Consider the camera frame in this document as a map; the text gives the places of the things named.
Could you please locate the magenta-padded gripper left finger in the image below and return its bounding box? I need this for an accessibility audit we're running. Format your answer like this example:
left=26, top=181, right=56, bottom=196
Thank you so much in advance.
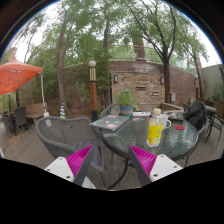
left=43, top=143, right=99, bottom=190

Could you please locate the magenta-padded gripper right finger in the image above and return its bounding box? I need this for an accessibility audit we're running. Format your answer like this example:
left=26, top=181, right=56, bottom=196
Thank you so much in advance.
left=128, top=144, right=184, bottom=187

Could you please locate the clear bottle with yellow label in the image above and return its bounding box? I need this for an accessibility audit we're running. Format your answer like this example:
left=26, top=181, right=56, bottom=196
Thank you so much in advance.
left=146, top=107, right=164, bottom=148

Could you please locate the white ceramic mug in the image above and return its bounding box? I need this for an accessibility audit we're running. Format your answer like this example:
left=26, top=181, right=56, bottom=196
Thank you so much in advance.
left=161, top=114, right=172, bottom=130

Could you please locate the white printed booklet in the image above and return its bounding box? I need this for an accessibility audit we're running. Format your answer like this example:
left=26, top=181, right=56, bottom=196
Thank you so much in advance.
left=132, top=111, right=152, bottom=118

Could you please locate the grey laptop with stickers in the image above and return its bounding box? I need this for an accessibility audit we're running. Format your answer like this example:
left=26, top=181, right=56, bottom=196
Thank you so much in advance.
left=89, top=114, right=131, bottom=132

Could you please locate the blue yellow striped cone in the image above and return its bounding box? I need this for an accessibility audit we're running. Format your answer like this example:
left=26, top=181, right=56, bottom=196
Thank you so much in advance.
left=59, top=102, right=67, bottom=120

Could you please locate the black laptop with stickers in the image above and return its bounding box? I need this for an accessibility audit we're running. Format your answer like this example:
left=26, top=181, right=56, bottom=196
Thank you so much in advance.
left=168, top=113, right=186, bottom=122

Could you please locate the green plant in blue pot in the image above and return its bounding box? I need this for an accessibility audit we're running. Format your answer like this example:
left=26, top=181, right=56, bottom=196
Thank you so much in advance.
left=115, top=89, right=138, bottom=117

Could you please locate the wooden bench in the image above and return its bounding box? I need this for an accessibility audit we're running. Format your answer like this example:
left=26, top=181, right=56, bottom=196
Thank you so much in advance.
left=24, top=102, right=48, bottom=125

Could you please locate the dark metal patio chair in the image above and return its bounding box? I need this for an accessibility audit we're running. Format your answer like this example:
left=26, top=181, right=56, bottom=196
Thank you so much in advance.
left=205, top=112, right=224, bottom=148
left=13, top=106, right=28, bottom=130

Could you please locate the dark round patio table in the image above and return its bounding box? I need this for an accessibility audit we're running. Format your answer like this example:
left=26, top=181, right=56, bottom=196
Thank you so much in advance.
left=204, top=105, right=218, bottom=116

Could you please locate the orange canopy tent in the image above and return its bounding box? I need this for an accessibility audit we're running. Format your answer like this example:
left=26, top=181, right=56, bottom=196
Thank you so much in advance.
left=0, top=56, right=47, bottom=117

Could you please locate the wooden lamp post with globe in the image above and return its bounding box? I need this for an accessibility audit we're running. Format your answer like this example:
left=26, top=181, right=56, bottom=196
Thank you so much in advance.
left=88, top=59, right=99, bottom=122

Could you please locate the slim wooden lamp post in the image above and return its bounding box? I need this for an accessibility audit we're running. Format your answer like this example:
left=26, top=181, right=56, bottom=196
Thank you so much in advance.
left=194, top=74, right=201, bottom=101

